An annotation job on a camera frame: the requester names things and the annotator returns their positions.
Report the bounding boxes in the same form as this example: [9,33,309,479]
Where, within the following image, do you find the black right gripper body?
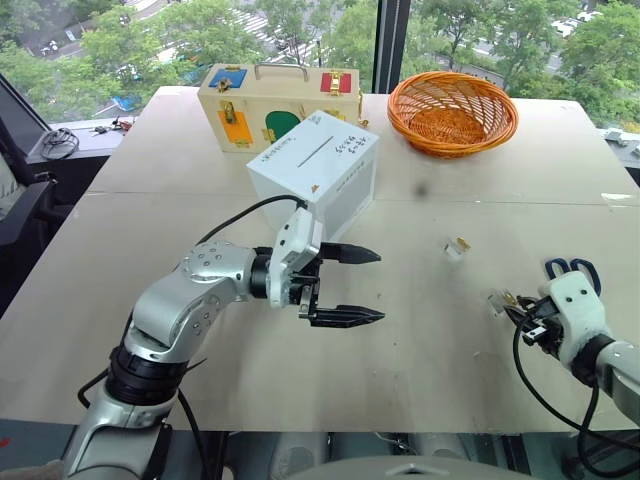
[519,296,567,357]

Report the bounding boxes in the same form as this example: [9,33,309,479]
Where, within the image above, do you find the white plastic part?
[601,126,640,162]

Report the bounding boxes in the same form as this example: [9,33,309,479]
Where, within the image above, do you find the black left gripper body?
[285,252,324,321]

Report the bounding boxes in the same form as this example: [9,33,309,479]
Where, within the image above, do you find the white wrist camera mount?
[268,206,325,310]
[536,270,614,367]

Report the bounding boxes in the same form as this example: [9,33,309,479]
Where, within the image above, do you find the white box with slot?
[246,110,382,244]

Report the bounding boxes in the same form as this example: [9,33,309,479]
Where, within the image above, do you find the wooden latch board box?
[197,62,370,157]

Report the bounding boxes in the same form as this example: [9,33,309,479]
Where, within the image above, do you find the black chair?
[0,169,59,249]

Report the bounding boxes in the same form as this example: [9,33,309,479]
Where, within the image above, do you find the blue handled scissors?
[543,256,602,297]

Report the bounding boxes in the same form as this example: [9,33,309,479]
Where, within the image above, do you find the grey rounded robot leg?
[408,432,472,465]
[276,431,332,474]

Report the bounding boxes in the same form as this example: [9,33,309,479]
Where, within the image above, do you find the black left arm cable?
[77,194,310,480]

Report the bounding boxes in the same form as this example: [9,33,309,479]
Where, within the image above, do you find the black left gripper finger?
[318,241,383,266]
[298,303,387,329]

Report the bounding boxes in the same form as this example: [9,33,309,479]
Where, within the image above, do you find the dark window frame post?
[374,0,413,96]

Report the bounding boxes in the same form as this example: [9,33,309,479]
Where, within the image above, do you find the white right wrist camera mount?
[536,270,614,367]

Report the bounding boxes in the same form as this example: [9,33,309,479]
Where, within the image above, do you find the small keys on sill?
[91,116,137,136]

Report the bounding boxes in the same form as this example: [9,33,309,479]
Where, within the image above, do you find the grey robot torso top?
[288,461,532,480]

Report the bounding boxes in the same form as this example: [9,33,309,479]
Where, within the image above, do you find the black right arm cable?
[512,312,640,479]

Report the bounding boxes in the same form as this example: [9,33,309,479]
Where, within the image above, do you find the orange wicker basket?
[387,70,520,160]

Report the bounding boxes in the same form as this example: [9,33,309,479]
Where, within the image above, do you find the grey cable bundle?
[39,126,81,162]

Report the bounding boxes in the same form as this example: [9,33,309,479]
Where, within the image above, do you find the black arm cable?
[512,312,640,479]
[77,194,310,480]

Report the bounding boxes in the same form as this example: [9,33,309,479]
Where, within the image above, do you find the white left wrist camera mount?
[268,206,325,310]

